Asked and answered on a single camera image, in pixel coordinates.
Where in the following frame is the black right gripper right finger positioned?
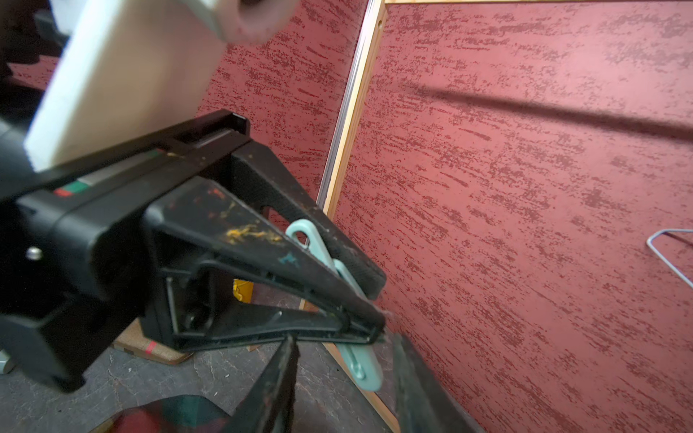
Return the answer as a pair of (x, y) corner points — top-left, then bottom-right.
(393, 334), (482, 432)

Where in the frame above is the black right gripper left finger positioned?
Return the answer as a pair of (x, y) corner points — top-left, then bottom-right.
(222, 336), (300, 433)

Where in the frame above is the wooden clothes rack frame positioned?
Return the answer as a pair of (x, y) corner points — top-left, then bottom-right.
(333, 1), (692, 432)

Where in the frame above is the white wire hanger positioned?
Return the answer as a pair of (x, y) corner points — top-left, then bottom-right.
(645, 228), (692, 289)

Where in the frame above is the aluminium corner post left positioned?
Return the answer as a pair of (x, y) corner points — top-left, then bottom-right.
(316, 1), (384, 214)

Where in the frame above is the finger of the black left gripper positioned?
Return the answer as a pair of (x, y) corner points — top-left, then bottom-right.
(142, 177), (385, 352)
(231, 142), (387, 301)

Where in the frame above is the mint green clothespin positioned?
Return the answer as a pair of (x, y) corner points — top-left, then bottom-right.
(284, 217), (385, 393)

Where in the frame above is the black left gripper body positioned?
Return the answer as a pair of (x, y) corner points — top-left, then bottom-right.
(1, 110), (251, 393)

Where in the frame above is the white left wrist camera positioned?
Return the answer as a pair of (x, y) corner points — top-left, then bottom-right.
(23, 0), (296, 172)

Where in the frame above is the yellow metal bucket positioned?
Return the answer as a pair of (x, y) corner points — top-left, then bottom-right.
(233, 279), (254, 303)

